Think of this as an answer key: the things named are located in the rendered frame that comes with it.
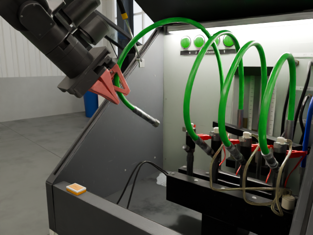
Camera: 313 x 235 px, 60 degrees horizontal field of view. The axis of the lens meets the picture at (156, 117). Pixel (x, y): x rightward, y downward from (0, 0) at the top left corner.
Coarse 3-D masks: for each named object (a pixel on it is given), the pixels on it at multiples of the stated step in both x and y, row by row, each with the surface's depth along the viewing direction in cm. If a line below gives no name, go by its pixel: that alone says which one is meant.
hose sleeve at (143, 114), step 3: (135, 108) 75; (138, 108) 76; (132, 111) 76; (135, 111) 76; (138, 111) 76; (141, 111) 77; (138, 114) 77; (141, 114) 77; (144, 114) 77; (147, 114) 78; (144, 117) 78; (147, 117) 78; (150, 117) 78; (147, 120) 78; (150, 120) 78; (153, 120) 79; (150, 123) 79; (153, 123) 79
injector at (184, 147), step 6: (186, 132) 77; (186, 138) 77; (186, 144) 78; (192, 144) 77; (186, 150) 76; (192, 150) 77; (192, 156) 78; (192, 162) 79; (192, 168) 79; (192, 174) 80
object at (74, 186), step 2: (74, 184) 77; (68, 186) 76; (70, 186) 76; (72, 186) 76; (74, 186) 76; (76, 186) 76; (78, 186) 76; (80, 186) 76; (74, 188) 74; (76, 188) 74; (78, 188) 74; (80, 188) 74; (68, 190) 75; (70, 190) 75; (84, 190) 75; (72, 192) 74; (74, 192) 73; (80, 192) 74; (82, 192) 74; (76, 194) 73; (78, 194) 73
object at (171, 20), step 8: (152, 24) 74; (160, 24) 75; (192, 24) 80; (200, 24) 81; (144, 32) 73; (208, 32) 83; (136, 40) 72; (128, 48) 72; (216, 48) 86; (120, 56) 71; (216, 56) 87; (120, 64) 71; (120, 96) 73; (128, 104) 74
